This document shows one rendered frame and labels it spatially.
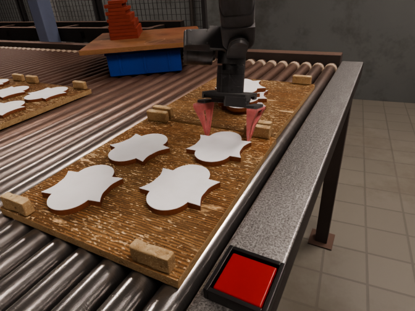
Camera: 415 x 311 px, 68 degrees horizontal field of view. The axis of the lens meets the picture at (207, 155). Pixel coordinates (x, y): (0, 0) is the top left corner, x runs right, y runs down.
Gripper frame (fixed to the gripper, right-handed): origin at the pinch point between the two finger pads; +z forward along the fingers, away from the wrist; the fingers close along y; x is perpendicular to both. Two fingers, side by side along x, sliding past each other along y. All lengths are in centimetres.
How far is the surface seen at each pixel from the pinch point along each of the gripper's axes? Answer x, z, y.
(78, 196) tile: 28.3, 7.0, 14.5
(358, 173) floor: -172, 55, -33
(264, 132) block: -2.9, -0.8, -7.3
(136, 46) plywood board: -41, -20, 56
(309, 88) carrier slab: -40.0, -8.6, -10.4
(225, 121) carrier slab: -9.5, -1.1, 4.5
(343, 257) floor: -91, 76, -30
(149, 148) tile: 10.6, 2.6, 13.0
